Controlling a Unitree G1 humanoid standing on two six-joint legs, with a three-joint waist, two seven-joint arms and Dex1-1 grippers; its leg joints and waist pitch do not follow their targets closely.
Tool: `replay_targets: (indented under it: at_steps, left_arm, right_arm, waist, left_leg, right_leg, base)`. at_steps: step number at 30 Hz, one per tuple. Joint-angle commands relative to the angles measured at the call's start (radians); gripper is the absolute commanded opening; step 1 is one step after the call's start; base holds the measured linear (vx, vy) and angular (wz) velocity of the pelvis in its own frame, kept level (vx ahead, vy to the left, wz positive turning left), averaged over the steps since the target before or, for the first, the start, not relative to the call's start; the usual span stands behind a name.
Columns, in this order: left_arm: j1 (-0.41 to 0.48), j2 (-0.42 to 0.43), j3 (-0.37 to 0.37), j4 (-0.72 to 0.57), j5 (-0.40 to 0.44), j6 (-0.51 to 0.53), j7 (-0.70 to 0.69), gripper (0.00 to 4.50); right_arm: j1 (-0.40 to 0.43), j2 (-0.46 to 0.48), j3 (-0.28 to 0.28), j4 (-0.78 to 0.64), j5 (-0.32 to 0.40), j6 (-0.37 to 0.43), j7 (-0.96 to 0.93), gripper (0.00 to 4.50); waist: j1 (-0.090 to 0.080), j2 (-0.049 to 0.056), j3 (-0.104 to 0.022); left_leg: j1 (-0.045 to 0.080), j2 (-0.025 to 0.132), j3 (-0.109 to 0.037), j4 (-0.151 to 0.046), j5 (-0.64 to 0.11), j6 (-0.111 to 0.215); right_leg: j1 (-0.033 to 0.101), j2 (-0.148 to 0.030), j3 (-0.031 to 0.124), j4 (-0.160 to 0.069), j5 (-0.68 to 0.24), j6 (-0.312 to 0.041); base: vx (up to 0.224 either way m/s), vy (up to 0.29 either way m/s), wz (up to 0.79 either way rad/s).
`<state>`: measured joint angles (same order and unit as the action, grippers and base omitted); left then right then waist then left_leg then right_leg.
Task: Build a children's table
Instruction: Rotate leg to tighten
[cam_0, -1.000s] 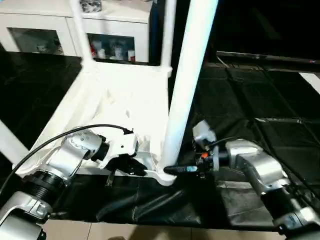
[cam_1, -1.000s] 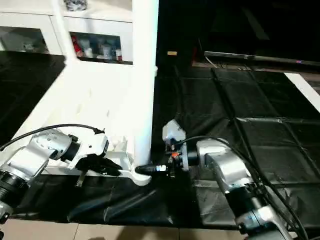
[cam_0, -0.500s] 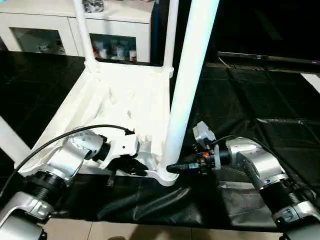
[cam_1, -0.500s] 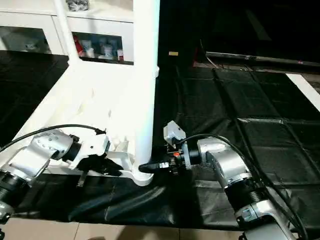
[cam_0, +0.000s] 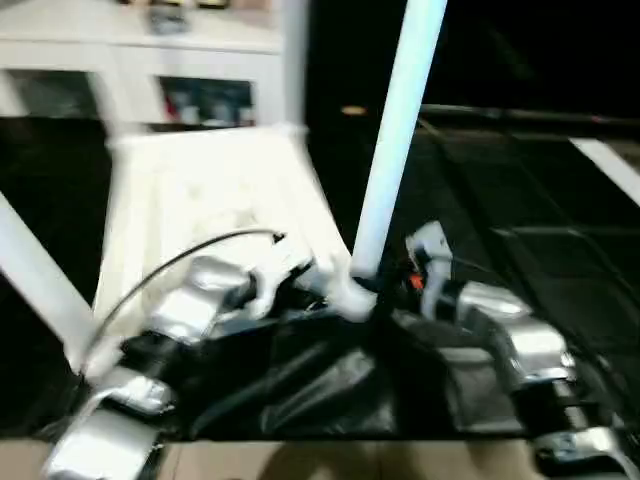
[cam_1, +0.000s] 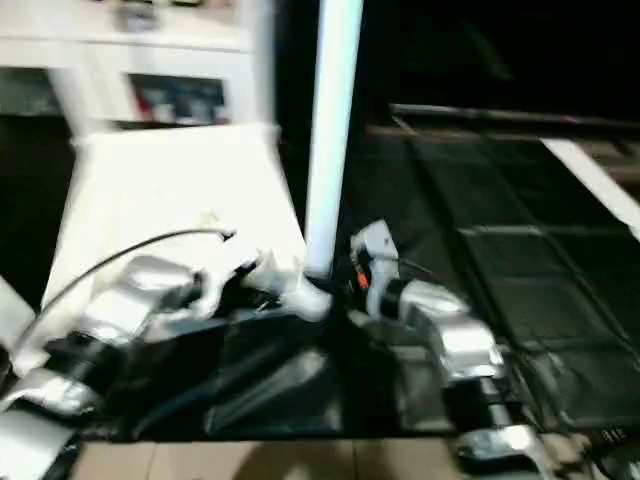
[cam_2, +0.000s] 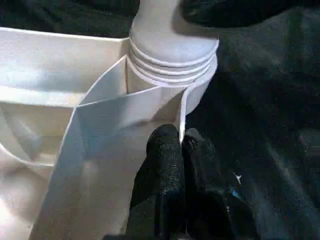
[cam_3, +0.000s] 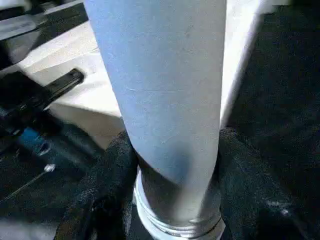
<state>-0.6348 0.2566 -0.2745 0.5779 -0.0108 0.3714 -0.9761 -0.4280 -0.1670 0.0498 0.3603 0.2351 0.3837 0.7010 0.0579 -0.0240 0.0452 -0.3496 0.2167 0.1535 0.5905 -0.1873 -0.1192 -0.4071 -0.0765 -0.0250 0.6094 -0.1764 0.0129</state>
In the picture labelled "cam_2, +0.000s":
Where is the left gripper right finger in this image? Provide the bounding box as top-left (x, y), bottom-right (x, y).
top-left (181, 128), bottom-right (261, 240)

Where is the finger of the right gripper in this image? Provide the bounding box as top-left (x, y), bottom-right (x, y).
top-left (179, 0), bottom-right (320, 29)

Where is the white plastic table top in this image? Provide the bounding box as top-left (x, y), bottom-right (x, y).
top-left (0, 26), bottom-right (220, 240)

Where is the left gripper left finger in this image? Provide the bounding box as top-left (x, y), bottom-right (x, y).
top-left (125, 124), bottom-right (187, 240)

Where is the white plastic table leg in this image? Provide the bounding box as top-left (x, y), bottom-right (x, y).
top-left (128, 0), bottom-right (221, 86)

